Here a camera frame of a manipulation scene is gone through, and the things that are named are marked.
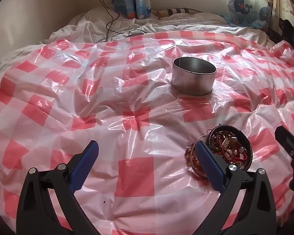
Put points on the dark round device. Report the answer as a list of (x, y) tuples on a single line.
[(135, 33)]

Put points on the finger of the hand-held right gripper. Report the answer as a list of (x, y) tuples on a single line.
[(290, 140)]

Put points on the red checkered plastic sheet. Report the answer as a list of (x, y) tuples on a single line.
[(137, 90)]

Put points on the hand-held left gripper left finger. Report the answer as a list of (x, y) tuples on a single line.
[(85, 161)]

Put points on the wide whale print curtain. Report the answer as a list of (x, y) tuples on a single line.
[(250, 5)]

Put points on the round metal tin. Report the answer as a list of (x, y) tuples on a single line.
[(193, 83)]

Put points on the white striped duvet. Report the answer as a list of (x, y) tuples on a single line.
[(93, 22)]

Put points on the thin silver bangle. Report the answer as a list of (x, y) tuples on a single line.
[(198, 139)]

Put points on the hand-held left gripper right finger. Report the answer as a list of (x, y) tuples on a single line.
[(210, 166)]

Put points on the dark cloth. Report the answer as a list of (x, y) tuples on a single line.
[(291, 36)]

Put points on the striped pillow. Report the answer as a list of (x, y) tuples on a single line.
[(176, 11)]

